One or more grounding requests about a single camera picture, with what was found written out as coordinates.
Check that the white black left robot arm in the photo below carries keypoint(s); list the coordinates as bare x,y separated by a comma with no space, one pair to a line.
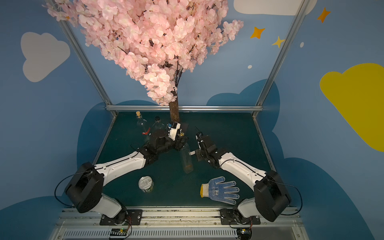
85,189

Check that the aluminium frame post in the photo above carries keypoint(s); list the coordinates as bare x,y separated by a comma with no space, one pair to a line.
68,31
291,34

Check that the aluminium frame post right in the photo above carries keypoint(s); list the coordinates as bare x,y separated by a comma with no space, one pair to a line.
291,34

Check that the cork stoppered glass bottle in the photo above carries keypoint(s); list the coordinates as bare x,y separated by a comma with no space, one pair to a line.
143,127

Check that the pink cherry blossom tree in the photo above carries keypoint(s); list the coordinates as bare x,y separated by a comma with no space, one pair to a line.
154,41

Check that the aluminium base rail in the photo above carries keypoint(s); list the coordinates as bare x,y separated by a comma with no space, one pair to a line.
179,223

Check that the clear square glass bottle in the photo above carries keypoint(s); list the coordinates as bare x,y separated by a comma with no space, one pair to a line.
186,159

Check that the blue dotted work glove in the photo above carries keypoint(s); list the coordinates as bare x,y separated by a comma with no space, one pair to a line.
219,190

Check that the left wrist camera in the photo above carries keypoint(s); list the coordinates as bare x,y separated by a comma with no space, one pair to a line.
173,129

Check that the brown tree base plate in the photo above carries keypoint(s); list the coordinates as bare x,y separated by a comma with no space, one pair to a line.
184,128

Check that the aluminium frame post left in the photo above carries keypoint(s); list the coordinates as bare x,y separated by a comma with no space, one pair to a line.
68,31

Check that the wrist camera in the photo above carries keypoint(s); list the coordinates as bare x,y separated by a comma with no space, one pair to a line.
173,129
199,138

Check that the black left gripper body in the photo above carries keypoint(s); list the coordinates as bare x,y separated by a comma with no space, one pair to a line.
181,142

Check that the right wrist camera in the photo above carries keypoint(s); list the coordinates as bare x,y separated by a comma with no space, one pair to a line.
199,138

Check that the aluminium back crossbar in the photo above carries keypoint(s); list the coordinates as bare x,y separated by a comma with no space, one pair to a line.
133,108

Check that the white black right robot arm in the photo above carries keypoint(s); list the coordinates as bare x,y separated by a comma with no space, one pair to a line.
270,194

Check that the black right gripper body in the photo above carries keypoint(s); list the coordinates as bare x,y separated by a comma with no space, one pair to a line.
202,147

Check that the black capped glass bottle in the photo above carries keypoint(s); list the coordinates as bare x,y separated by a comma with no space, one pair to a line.
158,125

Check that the small green circuit board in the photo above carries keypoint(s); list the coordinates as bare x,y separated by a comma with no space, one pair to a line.
118,233

